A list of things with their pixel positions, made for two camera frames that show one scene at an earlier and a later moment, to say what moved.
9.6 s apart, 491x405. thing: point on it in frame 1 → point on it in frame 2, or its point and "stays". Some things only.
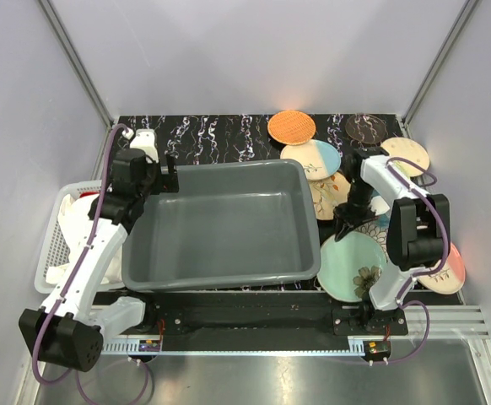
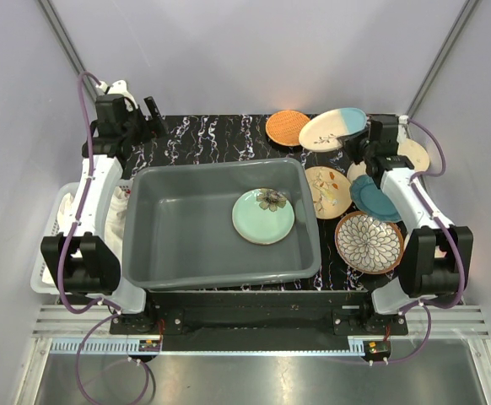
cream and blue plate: (321, 159) → (322, 132)
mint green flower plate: (348, 267) → (263, 216)
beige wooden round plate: (409, 149) stays
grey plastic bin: (230, 224) stays
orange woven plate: (291, 127) stays
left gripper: (169, 181) → (157, 126)
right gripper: (348, 220) → (349, 144)
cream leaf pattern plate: (327, 193) stays
